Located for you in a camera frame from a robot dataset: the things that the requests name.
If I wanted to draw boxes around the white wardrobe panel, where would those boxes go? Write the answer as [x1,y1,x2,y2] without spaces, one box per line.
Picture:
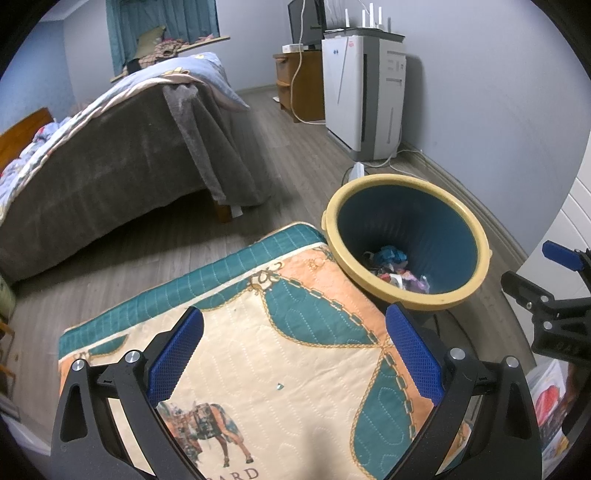
[531,173,591,305]

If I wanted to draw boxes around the white air purifier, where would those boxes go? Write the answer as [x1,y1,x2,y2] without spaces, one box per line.
[322,28,407,162]

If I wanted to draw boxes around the white floor cable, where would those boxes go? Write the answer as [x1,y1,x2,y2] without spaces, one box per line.
[365,148,423,169]

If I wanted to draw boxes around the teal curtain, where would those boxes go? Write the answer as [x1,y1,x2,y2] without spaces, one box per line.
[105,0,219,77]

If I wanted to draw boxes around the white television cable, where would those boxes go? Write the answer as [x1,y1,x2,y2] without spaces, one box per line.
[288,0,326,125]

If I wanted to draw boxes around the wooden cabinet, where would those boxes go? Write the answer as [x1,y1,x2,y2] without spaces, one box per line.
[273,48,326,123]

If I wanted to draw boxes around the patterned quilted mat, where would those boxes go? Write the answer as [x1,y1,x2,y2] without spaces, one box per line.
[58,223,472,480]

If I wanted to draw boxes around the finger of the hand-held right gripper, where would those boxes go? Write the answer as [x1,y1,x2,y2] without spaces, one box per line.
[501,270,591,331]
[542,240,591,274]

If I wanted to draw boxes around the blue and white plastic package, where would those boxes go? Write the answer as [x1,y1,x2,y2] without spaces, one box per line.
[372,246,409,268]

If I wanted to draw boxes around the colourful printed plastic bag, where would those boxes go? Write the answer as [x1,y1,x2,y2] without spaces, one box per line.
[526,357,578,480]

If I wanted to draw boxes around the black flat screen television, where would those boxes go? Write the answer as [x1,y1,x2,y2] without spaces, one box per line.
[287,0,328,49]

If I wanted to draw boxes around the plaid cloth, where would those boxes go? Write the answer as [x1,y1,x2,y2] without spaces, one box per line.
[139,39,190,70]

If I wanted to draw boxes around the window sill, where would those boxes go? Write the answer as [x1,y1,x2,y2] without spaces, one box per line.
[111,34,230,84]

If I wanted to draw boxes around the white router with antennas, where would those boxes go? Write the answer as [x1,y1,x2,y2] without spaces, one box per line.
[323,2,404,38]

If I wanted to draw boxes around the wooden bed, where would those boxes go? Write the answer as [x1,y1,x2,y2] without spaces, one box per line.
[0,52,273,284]

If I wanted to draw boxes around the grey bed blanket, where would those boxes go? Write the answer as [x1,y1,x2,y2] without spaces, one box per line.
[0,83,273,284]

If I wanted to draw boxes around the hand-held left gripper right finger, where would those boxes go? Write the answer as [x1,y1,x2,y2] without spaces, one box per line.
[381,302,542,480]

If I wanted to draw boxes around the olive pillow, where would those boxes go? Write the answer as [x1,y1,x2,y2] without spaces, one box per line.
[139,25,167,58]

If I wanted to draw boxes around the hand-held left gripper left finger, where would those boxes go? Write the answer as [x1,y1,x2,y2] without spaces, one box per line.
[50,306,206,480]

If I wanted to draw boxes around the yellow-rimmed blue trash bin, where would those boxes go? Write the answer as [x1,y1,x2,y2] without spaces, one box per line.
[322,174,492,311]

